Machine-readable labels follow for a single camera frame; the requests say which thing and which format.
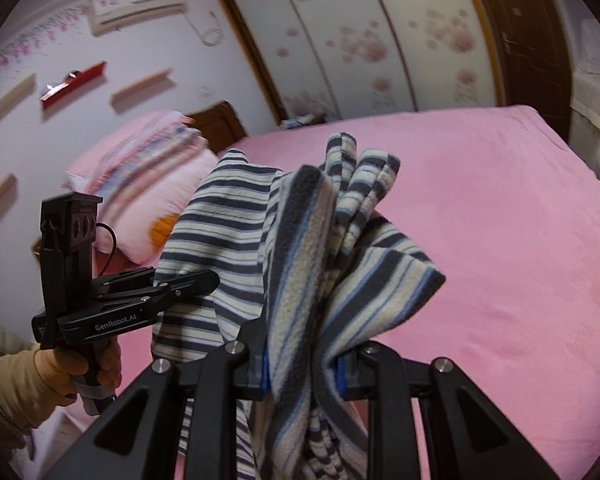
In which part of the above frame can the black white striped shirt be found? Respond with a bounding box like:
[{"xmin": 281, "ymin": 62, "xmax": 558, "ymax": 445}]
[{"xmin": 151, "ymin": 133, "xmax": 444, "ymax": 479}]

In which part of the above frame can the beige left sleeve forearm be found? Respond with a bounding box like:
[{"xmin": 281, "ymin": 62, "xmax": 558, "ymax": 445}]
[{"xmin": 0, "ymin": 350, "xmax": 66, "ymax": 458}]

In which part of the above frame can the left hand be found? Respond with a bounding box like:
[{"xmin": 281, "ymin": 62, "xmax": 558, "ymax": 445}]
[{"xmin": 34, "ymin": 337, "xmax": 122, "ymax": 401}]

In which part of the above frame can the folded pink quilt stack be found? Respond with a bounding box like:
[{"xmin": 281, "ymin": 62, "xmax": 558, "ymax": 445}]
[{"xmin": 65, "ymin": 108, "xmax": 218, "ymax": 264}]

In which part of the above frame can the pink bed cover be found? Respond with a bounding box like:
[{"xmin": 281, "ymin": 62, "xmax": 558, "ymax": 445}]
[{"xmin": 64, "ymin": 104, "xmax": 600, "ymax": 480}]

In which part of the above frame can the dark wooden headboard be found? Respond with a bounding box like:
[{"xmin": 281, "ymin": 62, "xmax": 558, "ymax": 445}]
[{"xmin": 187, "ymin": 101, "xmax": 247, "ymax": 155}]

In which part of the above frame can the floral sliding wardrobe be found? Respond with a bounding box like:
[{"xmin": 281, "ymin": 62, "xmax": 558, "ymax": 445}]
[{"xmin": 220, "ymin": 0, "xmax": 505, "ymax": 120}]

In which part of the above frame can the cream lace covered furniture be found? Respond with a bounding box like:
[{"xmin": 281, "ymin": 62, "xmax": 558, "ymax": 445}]
[{"xmin": 569, "ymin": 18, "xmax": 600, "ymax": 180}]

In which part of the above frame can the dark brown wooden door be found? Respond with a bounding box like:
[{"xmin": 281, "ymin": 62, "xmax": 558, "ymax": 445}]
[{"xmin": 480, "ymin": 0, "xmax": 572, "ymax": 140}]

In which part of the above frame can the pink wall shelf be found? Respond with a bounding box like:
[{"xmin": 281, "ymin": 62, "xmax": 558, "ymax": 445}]
[{"xmin": 109, "ymin": 67, "xmax": 173, "ymax": 106}]

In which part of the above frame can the red wall shelf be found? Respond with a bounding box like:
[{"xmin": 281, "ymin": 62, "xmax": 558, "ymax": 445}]
[{"xmin": 40, "ymin": 61, "xmax": 107, "ymax": 110}]

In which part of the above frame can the white wall air conditioner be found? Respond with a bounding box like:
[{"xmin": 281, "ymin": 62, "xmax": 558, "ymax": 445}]
[{"xmin": 87, "ymin": 0, "xmax": 187, "ymax": 37}]

